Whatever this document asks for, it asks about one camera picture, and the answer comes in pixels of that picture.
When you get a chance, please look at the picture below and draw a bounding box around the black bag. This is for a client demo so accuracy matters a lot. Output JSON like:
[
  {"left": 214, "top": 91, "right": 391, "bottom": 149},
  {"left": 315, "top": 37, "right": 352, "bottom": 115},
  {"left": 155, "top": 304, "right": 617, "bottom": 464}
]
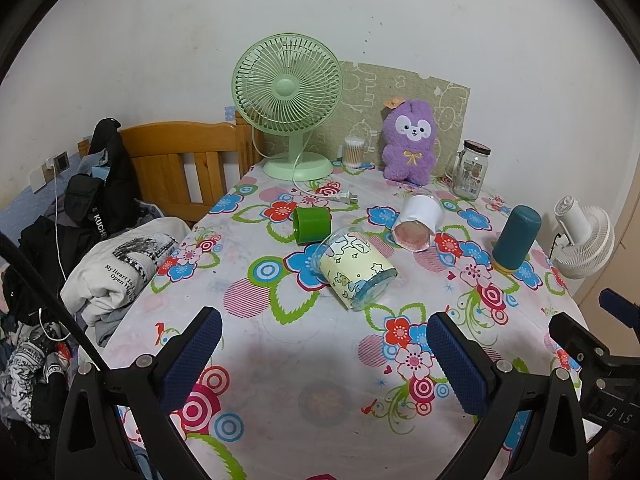
[{"left": 64, "top": 117, "right": 143, "bottom": 241}]

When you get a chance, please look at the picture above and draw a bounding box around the purple plush toy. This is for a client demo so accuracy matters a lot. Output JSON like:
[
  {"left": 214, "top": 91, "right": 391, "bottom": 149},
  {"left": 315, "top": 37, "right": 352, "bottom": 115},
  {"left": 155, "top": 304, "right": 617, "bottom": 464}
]
[{"left": 381, "top": 98, "right": 441, "bottom": 184}]

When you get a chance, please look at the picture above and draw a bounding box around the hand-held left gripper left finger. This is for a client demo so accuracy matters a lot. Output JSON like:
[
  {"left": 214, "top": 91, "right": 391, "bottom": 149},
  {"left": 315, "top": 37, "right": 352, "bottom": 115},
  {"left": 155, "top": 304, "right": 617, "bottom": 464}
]
[{"left": 54, "top": 306, "right": 224, "bottom": 480}]

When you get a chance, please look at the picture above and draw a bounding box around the cotton swab container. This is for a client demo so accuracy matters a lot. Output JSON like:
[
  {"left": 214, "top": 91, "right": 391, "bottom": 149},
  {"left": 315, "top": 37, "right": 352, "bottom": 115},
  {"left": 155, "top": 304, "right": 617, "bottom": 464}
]
[{"left": 341, "top": 136, "right": 367, "bottom": 168}]

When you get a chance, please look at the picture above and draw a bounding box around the small white fan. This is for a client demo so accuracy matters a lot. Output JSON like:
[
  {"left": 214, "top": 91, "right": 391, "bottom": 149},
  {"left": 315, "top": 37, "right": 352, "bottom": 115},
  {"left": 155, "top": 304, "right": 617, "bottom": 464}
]
[{"left": 551, "top": 196, "right": 616, "bottom": 280}]

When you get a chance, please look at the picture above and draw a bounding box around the white charging cable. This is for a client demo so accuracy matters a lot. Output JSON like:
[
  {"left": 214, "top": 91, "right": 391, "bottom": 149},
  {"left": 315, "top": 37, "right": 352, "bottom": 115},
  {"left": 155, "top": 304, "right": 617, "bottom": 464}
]
[{"left": 37, "top": 157, "right": 71, "bottom": 343}]

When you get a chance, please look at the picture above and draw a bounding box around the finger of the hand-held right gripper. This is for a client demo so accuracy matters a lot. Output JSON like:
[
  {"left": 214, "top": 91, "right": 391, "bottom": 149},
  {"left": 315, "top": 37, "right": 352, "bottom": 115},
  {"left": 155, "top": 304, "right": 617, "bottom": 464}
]
[
  {"left": 548, "top": 312, "right": 609, "bottom": 372},
  {"left": 599, "top": 288, "right": 640, "bottom": 341}
]

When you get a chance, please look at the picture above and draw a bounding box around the teal cup with yellow rim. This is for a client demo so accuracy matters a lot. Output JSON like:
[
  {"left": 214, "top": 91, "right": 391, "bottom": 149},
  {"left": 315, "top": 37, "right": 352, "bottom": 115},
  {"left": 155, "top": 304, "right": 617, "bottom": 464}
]
[{"left": 491, "top": 205, "right": 542, "bottom": 275}]

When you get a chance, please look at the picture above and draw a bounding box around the green cup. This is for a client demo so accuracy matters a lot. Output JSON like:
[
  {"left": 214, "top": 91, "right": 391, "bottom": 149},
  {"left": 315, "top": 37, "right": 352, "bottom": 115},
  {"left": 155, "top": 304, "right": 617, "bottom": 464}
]
[{"left": 291, "top": 206, "right": 333, "bottom": 247}]

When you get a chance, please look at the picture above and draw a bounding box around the white fan cable with plug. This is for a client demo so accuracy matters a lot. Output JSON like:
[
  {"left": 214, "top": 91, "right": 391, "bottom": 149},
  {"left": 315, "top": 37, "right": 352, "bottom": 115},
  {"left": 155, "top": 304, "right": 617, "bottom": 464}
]
[{"left": 292, "top": 150, "right": 360, "bottom": 207}]

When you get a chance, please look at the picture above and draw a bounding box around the floral tablecloth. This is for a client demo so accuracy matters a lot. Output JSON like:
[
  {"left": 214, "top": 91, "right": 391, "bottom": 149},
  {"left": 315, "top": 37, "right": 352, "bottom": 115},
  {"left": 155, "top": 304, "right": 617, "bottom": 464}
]
[{"left": 77, "top": 160, "right": 601, "bottom": 480}]

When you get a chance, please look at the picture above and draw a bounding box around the white cup with pink base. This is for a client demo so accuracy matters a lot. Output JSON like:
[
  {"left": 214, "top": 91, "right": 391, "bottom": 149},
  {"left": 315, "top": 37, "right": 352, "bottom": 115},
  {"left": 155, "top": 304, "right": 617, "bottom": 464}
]
[{"left": 391, "top": 192, "right": 446, "bottom": 253}]

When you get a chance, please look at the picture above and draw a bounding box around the white printed garment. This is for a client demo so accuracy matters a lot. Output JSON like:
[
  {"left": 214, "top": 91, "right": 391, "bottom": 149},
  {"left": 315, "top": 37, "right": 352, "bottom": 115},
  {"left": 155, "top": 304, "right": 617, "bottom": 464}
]
[{"left": 60, "top": 217, "right": 193, "bottom": 346}]

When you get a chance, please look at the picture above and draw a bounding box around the green patterned mat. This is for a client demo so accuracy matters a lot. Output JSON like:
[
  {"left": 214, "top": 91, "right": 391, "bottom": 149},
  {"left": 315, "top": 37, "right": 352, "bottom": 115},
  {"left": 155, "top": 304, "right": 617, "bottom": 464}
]
[{"left": 320, "top": 60, "right": 472, "bottom": 178}]

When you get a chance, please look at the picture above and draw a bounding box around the green desk fan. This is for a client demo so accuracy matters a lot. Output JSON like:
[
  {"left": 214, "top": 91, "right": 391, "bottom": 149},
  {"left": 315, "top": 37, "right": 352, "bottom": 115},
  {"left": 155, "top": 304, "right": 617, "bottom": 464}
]
[{"left": 231, "top": 34, "right": 345, "bottom": 181}]

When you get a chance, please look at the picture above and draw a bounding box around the black rod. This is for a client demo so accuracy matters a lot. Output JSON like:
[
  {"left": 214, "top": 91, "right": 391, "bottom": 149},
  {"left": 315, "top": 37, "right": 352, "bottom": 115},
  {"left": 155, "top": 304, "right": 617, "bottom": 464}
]
[{"left": 0, "top": 232, "right": 107, "bottom": 370}]

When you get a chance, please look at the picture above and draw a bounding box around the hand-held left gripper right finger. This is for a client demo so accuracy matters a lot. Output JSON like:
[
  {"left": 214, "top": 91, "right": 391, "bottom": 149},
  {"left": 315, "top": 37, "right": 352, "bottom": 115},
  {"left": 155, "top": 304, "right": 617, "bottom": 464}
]
[{"left": 426, "top": 311, "right": 598, "bottom": 480}]

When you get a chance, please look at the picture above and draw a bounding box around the pile of dark clothes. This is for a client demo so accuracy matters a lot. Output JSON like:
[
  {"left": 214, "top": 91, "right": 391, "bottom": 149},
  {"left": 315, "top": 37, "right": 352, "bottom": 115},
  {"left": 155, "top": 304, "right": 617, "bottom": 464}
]
[{"left": 0, "top": 200, "right": 86, "bottom": 480}]

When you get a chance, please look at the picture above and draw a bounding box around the glass jar with brown lid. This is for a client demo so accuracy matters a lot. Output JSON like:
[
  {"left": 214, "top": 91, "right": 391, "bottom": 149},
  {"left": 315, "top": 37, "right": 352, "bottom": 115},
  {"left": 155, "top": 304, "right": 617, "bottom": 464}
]
[{"left": 452, "top": 140, "right": 492, "bottom": 201}]

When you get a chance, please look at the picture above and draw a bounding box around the wooden headboard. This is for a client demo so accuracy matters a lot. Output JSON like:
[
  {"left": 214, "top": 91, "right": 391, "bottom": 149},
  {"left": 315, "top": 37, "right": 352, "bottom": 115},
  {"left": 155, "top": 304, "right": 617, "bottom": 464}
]
[{"left": 77, "top": 120, "right": 266, "bottom": 228}]

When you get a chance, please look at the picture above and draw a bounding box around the glass cup with cartoon sleeve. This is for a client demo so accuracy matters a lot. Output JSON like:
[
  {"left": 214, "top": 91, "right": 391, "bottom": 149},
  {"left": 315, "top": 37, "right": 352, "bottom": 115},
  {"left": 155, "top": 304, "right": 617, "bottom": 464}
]
[{"left": 311, "top": 226, "right": 399, "bottom": 312}]

